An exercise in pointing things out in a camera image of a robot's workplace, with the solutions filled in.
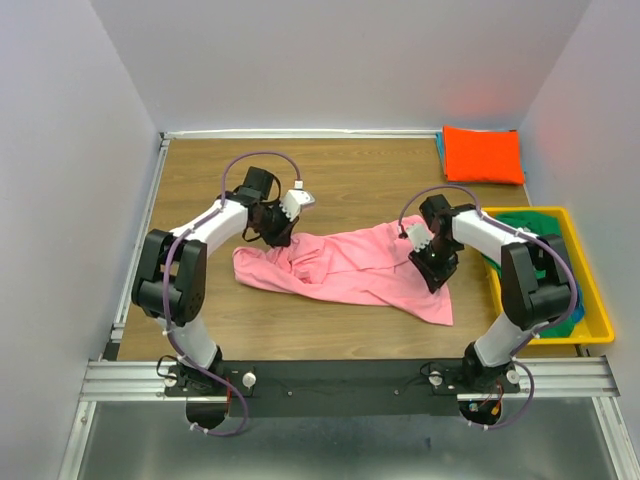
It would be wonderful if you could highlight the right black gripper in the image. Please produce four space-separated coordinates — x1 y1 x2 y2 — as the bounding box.
407 237 459 293

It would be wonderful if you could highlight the pink t shirt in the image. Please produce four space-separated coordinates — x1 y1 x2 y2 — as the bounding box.
232 222 453 327

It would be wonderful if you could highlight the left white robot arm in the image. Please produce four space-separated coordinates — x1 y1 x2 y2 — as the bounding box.
131 167 315 395

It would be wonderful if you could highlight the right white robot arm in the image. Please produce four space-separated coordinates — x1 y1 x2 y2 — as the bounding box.
398 195 578 392

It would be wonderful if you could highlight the green t shirt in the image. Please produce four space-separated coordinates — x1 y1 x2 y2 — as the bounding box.
484 210 576 339

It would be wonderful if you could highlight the folded orange t shirt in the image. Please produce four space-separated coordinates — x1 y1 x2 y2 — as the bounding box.
442 125 525 185

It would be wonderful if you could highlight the folded blue t shirt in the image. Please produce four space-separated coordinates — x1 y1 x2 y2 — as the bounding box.
435 131 446 172

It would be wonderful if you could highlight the blue t shirt in bin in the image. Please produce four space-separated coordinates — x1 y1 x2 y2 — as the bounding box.
571 283 586 325

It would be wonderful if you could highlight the yellow plastic bin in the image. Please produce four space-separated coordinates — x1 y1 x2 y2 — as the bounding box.
484 206 615 346

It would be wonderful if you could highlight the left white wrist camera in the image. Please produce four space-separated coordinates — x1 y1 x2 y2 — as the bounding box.
280 189 316 222

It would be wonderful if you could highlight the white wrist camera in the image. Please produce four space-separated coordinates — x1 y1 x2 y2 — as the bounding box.
398 223 433 252
280 189 316 222

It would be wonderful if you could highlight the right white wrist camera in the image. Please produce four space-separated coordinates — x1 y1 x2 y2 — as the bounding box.
398 223 433 252

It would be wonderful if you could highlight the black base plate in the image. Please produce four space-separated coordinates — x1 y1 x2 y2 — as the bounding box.
156 358 520 433

